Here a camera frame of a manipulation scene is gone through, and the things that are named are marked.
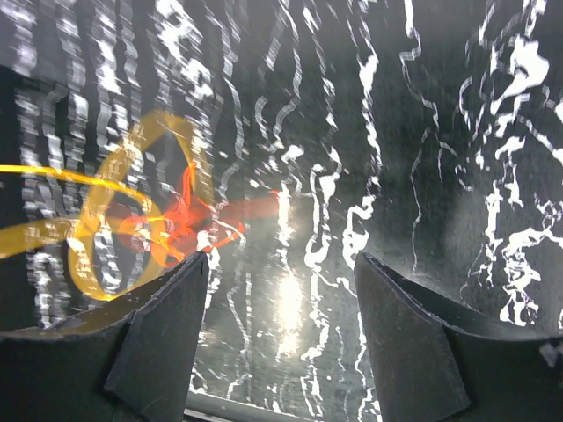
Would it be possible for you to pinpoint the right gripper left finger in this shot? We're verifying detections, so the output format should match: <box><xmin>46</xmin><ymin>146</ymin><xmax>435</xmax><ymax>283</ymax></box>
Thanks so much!
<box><xmin>1</xmin><ymin>252</ymin><xmax>208</xmax><ymax>421</ymax></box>

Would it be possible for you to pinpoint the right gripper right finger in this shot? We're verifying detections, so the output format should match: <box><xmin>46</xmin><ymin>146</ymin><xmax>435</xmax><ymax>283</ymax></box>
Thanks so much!
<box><xmin>355</xmin><ymin>252</ymin><xmax>562</xmax><ymax>422</ymax></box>

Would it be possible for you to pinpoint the yellow cable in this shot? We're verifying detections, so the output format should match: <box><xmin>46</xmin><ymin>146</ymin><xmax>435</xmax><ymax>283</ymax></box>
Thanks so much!
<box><xmin>0</xmin><ymin>109</ymin><xmax>216</xmax><ymax>302</ymax></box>

